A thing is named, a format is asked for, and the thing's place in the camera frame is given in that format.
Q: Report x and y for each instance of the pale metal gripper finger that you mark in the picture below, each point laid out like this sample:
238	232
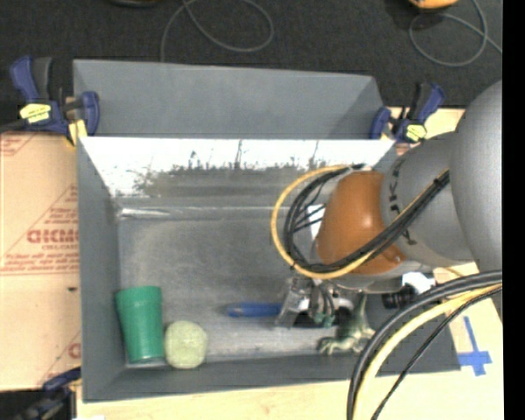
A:
287	319
298	299

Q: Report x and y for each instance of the grey metal bin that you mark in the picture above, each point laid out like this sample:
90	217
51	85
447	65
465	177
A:
210	243

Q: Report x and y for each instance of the black cylinder on white bracket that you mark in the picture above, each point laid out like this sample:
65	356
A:
403	295

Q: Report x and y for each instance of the green plastic cup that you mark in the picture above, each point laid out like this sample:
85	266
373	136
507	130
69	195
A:
141	324

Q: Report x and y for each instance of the grey-green toy dinosaur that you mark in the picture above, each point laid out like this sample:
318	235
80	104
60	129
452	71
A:
351	328

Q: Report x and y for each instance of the pale green ball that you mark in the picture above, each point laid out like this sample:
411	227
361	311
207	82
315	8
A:
186	345

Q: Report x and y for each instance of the blue pen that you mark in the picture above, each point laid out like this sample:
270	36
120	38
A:
253	310

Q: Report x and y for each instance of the brown cardboard board, red print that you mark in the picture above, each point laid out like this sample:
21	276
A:
35	243

